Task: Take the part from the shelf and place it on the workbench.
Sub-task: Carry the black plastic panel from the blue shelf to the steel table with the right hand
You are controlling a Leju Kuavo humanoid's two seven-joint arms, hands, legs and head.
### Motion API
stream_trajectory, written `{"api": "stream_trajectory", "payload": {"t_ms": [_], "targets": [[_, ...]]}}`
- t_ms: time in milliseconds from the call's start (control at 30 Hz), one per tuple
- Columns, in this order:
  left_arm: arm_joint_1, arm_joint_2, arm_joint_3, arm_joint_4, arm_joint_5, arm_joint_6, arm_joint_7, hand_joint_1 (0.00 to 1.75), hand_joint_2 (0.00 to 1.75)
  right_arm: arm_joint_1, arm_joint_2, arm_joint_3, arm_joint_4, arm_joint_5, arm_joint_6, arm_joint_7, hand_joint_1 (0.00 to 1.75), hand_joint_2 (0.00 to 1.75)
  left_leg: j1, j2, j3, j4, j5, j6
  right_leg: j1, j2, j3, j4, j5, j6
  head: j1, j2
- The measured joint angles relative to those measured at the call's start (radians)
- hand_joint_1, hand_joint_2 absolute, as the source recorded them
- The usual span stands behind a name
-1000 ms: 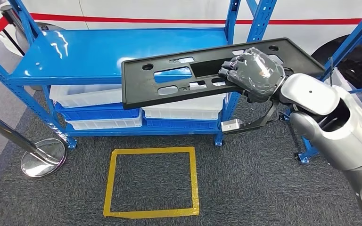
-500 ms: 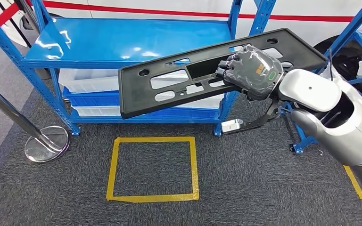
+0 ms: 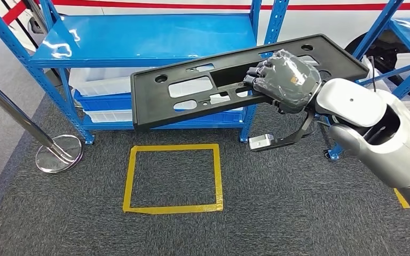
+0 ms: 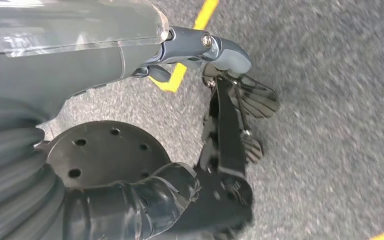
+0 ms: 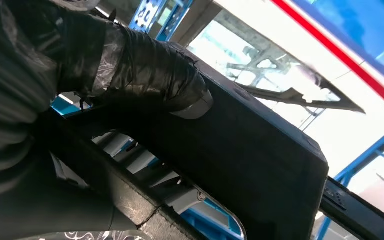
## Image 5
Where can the red barrier belt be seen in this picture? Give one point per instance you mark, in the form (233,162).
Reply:
(344,59)

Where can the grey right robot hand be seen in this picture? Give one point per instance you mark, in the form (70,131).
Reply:
(152,76)

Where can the blue metal shelf rack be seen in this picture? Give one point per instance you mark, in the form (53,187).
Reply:
(371,152)

